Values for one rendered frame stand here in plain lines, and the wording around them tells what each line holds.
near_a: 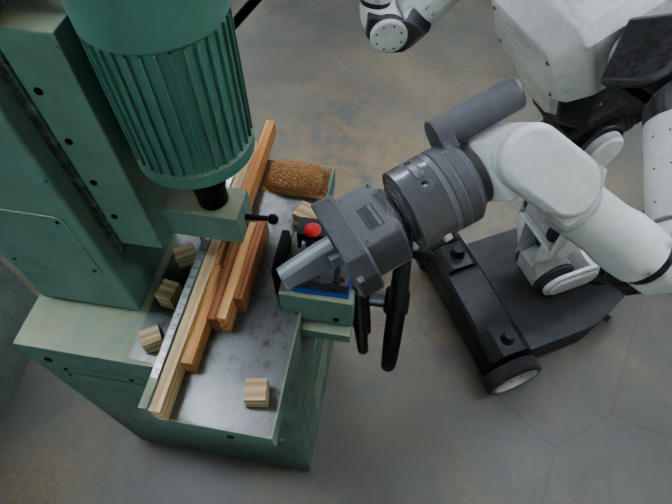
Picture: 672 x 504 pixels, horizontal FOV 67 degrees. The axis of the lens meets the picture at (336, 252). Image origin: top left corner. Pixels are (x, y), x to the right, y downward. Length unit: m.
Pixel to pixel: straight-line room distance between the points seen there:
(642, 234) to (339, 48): 2.60
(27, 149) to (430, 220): 0.54
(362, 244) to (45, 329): 0.85
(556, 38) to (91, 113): 0.67
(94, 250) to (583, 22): 0.84
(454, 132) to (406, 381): 1.43
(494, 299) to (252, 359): 1.11
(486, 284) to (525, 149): 1.39
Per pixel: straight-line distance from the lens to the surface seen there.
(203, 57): 0.62
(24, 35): 0.69
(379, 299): 1.04
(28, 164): 0.80
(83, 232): 0.91
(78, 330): 1.16
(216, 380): 0.91
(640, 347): 2.19
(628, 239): 0.60
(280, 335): 0.93
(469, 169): 0.49
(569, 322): 1.92
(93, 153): 0.79
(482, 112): 0.52
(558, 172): 0.51
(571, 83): 0.92
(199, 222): 0.90
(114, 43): 0.60
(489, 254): 1.96
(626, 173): 2.71
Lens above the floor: 1.74
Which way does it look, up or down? 57 degrees down
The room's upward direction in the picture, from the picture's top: straight up
